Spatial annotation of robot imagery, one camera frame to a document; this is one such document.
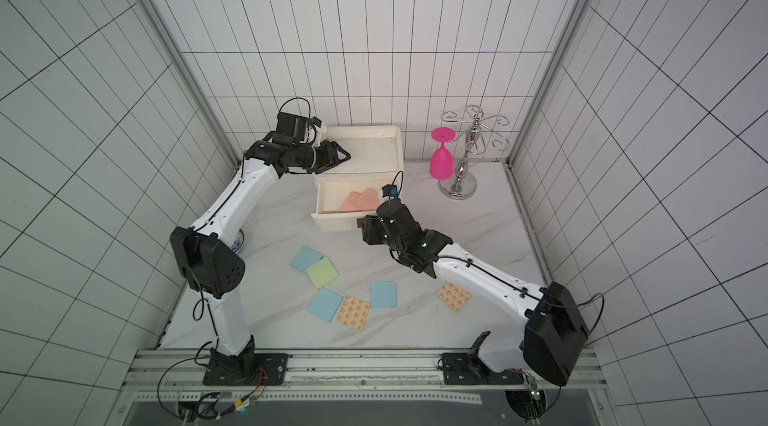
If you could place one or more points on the pink sticky note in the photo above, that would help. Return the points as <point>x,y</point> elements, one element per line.
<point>348,206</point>
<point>368,200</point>

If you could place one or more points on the orange patterned sticky note right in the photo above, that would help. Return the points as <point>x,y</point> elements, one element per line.
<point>454,296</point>

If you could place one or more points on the orange patterned sticky note left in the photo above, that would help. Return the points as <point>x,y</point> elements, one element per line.
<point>353,313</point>

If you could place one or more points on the blue sticky note lower left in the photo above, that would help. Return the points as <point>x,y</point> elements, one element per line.
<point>325,305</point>

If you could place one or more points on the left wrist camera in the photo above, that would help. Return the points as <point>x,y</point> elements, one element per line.
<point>297,130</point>

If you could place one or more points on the blue sticky note center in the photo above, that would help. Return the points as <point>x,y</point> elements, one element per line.
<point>383,294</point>

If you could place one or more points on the blue sticky note upper left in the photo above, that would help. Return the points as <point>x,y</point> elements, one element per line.
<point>305,258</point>

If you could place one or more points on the orange patterned sticky note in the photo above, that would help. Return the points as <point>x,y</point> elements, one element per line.
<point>454,296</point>
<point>353,313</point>

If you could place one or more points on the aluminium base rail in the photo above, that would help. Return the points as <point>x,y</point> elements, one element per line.
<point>173,377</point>

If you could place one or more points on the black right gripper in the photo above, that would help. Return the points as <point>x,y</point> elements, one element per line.
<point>372,230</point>

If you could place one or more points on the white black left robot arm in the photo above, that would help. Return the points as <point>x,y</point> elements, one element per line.
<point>207,252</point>

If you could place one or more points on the white pull-out drawer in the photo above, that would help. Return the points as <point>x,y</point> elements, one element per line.
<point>343,200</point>

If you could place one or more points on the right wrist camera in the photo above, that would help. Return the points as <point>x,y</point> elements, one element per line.
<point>390,192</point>

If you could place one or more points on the blue sticky note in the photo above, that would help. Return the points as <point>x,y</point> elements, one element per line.
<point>383,294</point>
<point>325,305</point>
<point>305,258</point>

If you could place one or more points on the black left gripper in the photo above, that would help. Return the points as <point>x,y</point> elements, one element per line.
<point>331,150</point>

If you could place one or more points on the chrome glass holder stand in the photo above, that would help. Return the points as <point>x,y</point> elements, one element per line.
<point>478,132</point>

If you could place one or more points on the white plastic drawer cabinet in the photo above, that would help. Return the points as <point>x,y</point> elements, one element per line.
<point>376,152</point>

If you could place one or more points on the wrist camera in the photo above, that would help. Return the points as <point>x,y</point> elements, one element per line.
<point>390,192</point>
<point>297,130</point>

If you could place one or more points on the blue white patterned plate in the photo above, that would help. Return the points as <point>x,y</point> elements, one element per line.
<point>238,242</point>

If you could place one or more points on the green sticky note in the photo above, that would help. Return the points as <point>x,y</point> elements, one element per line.
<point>322,273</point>

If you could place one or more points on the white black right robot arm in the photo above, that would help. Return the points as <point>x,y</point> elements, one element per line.
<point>547,332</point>

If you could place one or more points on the pink wine glass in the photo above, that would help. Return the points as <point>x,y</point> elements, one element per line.
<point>441,162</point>

